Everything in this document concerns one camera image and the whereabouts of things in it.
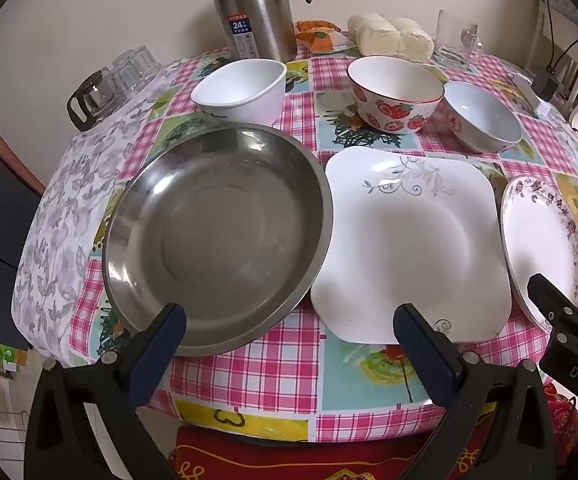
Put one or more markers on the black power adapter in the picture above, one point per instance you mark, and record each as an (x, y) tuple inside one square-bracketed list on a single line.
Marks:
[(546, 85)]

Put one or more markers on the pink checkered tablecloth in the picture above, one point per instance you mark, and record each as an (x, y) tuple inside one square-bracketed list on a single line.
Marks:
[(279, 375)]

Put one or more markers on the stainless steel thermos jug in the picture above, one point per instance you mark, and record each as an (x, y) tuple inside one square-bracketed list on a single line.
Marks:
[(254, 0)]

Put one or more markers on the round floral rim plate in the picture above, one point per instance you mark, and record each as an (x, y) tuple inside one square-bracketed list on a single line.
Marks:
[(534, 240)]

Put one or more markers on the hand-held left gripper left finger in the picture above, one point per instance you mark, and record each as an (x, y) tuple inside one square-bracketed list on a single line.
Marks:
[(161, 345)]

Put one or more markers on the orange snack packet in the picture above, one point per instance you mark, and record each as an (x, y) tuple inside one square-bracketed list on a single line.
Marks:
[(321, 35)]

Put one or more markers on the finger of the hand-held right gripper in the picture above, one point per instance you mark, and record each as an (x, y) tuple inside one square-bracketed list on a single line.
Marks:
[(551, 302)]

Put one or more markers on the strawberry print bowl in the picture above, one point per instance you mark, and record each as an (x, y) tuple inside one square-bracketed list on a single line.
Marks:
[(394, 115)]

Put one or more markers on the grey floral cloth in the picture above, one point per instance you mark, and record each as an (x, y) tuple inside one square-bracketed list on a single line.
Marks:
[(64, 210)]

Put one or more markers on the round stainless steel plate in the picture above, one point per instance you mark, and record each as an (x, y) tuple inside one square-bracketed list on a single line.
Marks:
[(219, 240)]

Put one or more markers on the plain white bowl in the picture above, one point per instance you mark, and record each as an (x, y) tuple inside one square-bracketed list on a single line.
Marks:
[(249, 105)]

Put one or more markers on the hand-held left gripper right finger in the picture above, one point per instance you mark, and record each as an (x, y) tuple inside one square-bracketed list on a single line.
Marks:
[(424, 355)]

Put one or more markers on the white square plate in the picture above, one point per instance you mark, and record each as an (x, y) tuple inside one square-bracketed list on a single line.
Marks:
[(404, 250)]

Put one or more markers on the bag of white steamed buns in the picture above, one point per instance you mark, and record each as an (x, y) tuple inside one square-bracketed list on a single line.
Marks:
[(384, 35)]

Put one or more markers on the clear glass mug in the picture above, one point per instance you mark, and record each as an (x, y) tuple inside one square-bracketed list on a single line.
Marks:
[(449, 55)]

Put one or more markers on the clear glass cup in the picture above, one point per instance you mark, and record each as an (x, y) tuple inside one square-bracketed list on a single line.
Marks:
[(146, 60), (124, 75)]

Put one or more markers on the pale blue bowl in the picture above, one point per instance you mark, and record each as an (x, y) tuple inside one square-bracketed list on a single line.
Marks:
[(479, 130)]

